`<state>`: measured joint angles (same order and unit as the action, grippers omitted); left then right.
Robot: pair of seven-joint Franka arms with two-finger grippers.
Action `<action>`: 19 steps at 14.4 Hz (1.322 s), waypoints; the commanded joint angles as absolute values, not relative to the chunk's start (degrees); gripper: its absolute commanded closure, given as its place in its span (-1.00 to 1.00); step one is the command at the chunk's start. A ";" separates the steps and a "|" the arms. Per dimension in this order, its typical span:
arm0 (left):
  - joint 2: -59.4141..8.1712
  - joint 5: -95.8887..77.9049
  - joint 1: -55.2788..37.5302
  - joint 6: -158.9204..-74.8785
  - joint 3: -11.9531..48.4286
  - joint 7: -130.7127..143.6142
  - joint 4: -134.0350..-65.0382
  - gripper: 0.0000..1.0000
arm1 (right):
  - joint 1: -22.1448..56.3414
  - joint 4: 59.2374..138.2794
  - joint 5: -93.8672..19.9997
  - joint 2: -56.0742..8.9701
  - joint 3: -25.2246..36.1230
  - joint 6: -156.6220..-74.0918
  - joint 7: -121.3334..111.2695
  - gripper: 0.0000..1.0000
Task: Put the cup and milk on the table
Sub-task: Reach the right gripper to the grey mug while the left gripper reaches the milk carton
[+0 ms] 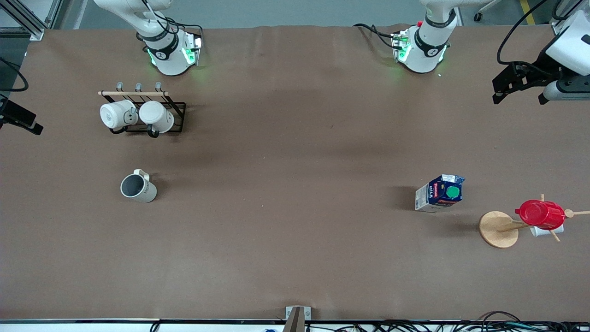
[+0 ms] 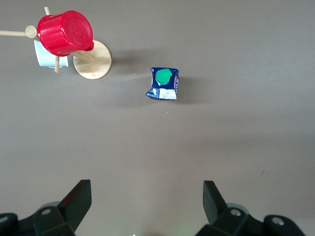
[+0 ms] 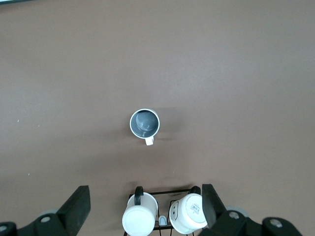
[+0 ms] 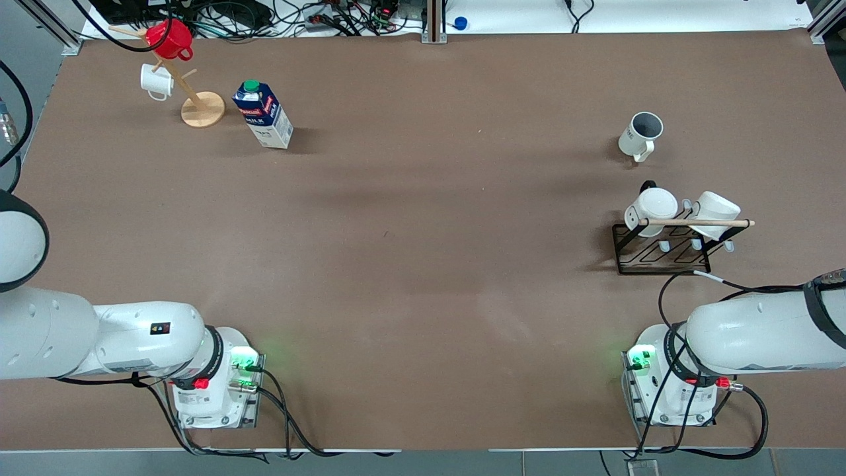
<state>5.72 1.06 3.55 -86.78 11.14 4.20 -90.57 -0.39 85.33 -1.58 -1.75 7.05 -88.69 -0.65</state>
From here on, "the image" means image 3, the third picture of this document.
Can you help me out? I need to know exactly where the white mug grey inside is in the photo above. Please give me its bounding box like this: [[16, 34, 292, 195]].
[[129, 109, 160, 147]]

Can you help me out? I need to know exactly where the white mug with face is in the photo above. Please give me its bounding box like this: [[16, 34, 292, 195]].
[[169, 186, 209, 235]]

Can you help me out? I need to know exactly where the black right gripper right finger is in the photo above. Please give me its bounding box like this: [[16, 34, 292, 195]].
[[198, 183, 304, 236]]

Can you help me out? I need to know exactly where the black wire mug rack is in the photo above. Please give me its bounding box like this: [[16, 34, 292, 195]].
[[122, 188, 197, 236]]

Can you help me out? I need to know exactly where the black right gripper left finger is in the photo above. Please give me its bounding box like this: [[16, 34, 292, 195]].
[[0, 185, 91, 236]]

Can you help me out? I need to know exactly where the white mug black handle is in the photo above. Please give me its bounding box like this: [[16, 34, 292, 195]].
[[122, 186, 158, 236]]

